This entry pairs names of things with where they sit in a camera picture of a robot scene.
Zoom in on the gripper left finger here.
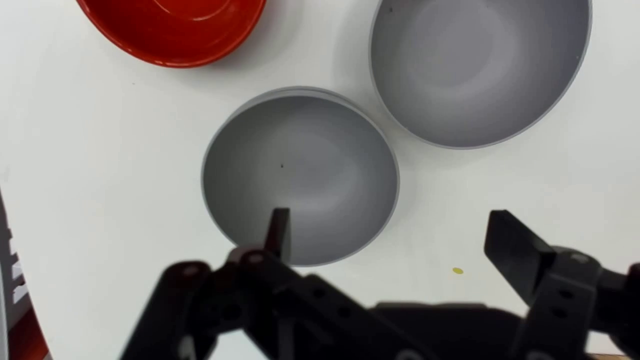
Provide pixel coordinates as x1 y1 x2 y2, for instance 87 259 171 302
119 208 432 360

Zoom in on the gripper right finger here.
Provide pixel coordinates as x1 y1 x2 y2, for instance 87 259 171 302
483 209 640 360

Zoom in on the small grey bowl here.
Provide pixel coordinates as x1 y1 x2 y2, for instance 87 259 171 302
202 93 399 267
201 86 401 267

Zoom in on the large grey bowl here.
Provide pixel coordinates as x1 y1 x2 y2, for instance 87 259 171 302
369 0 594 150

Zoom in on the red bowl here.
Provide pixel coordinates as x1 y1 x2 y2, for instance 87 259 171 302
76 0 267 69

